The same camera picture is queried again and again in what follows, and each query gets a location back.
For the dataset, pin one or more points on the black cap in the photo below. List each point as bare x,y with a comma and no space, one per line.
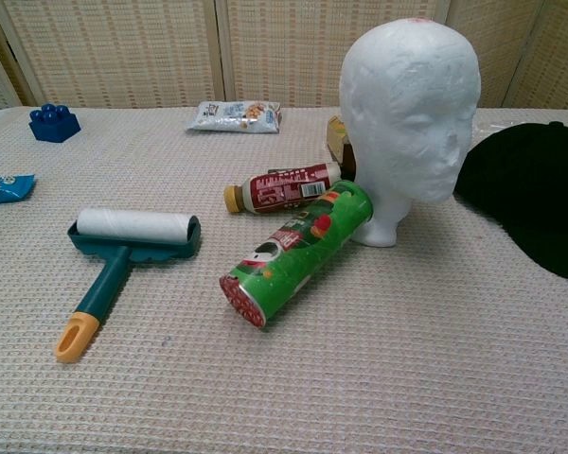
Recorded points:
530,189

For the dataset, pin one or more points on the white foam mannequin head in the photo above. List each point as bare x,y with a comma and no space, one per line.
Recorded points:
407,118

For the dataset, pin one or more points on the green Pringles chips can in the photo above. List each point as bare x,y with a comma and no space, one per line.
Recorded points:
293,255

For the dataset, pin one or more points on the red label drink bottle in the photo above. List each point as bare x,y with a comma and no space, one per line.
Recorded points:
284,189

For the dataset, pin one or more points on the brown yellow cardboard box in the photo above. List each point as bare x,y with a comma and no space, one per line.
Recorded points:
339,142

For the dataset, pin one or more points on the white snack bag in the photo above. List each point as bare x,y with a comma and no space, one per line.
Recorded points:
234,116

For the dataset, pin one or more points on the teal lint roller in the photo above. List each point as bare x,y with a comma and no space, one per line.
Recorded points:
123,255

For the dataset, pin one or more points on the beige woven tablecloth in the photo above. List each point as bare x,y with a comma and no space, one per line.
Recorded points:
170,354

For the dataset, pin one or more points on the woven folding screen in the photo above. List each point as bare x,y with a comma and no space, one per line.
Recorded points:
123,47

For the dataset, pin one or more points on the blue toy building block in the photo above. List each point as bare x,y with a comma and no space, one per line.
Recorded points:
53,123

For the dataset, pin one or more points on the blue snack packet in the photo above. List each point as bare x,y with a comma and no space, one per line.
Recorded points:
2,188

